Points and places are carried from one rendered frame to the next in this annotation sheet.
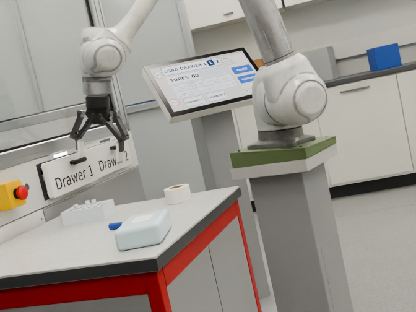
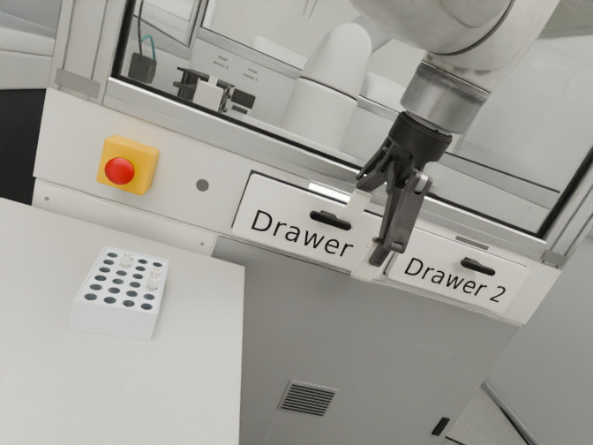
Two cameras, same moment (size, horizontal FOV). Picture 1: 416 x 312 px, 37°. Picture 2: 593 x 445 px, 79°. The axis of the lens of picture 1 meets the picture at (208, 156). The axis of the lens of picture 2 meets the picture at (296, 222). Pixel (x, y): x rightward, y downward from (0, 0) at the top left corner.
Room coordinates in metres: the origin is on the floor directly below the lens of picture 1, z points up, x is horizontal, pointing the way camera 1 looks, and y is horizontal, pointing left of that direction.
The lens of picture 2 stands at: (1.62, -0.05, 1.06)
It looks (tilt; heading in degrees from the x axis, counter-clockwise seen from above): 17 degrees down; 57
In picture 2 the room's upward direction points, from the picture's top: 22 degrees clockwise
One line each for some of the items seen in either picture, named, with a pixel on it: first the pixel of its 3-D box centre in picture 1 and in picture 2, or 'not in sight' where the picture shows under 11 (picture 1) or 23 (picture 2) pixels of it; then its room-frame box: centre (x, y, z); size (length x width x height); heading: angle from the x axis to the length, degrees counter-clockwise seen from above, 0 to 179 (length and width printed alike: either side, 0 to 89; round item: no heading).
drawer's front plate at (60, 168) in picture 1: (71, 172); (319, 229); (2.00, 0.44, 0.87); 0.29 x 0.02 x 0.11; 161
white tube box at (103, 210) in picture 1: (88, 212); (125, 289); (1.69, 0.36, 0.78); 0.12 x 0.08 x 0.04; 77
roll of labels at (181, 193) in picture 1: (177, 194); not in sight; (1.67, 0.10, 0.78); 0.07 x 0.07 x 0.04
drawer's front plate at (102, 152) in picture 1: (111, 156); (458, 272); (2.30, 0.35, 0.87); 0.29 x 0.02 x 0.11; 161
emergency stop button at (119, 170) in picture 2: (20, 192); (121, 169); (1.67, 0.52, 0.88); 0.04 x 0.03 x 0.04; 161
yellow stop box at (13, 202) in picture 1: (10, 194); (128, 165); (1.68, 0.55, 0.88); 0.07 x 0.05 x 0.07; 161
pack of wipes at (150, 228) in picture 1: (143, 228); not in sight; (1.29, 0.16, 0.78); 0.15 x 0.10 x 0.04; 174
